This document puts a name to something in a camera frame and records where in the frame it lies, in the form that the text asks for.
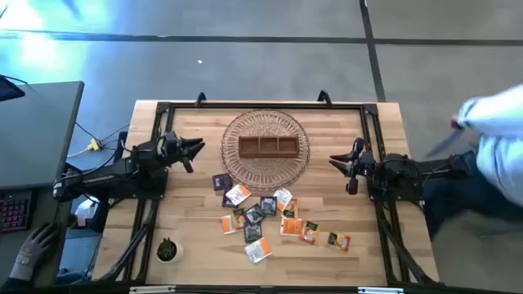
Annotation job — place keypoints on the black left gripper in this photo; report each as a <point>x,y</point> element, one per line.
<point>187,165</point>

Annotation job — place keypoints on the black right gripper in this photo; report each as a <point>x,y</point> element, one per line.
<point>352,187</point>

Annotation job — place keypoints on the white orange Tazo tea packet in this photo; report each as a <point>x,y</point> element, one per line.
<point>282,197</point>
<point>238,194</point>
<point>258,250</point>
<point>291,227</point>
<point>227,225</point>

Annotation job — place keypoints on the Ahmad mango magic tea packet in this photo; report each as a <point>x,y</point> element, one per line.
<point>309,232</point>
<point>239,218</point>
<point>339,241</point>
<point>291,211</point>

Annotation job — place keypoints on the wooden three-compartment tray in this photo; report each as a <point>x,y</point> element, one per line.
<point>268,154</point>

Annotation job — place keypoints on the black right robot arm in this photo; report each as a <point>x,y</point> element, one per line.
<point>433,167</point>

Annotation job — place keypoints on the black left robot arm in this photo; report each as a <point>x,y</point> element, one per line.
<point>94,179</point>

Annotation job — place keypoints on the round woven straw placemat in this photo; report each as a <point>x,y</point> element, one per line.
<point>245,171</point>

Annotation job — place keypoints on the succulent in white pot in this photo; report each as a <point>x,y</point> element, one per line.
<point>167,250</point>

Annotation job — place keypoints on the grey desk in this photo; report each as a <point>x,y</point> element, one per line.
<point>37,134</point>

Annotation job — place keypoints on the person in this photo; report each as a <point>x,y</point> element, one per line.
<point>498,134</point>

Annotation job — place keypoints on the backlit computer keyboard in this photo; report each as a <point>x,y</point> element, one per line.
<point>14,212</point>

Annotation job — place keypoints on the person's hand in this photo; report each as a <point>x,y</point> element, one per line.
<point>32,253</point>

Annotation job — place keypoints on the black screen corner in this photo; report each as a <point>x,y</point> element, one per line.
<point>8,90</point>

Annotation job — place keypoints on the dark keyboard desk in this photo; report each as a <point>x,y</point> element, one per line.
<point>20,245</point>

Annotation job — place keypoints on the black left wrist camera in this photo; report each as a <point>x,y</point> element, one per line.
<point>171,143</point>

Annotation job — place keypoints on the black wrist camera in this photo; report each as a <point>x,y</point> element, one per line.
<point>367,163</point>
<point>171,143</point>

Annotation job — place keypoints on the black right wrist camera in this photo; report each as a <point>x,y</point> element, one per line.
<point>367,163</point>

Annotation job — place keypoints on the black frame clamp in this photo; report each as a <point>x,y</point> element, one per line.
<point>324,96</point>
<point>200,99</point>

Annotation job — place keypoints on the black aluminium table frame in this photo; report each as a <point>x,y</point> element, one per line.
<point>265,105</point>

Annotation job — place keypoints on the silver metal bracket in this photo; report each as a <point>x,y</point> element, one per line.
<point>381,290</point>
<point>153,289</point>

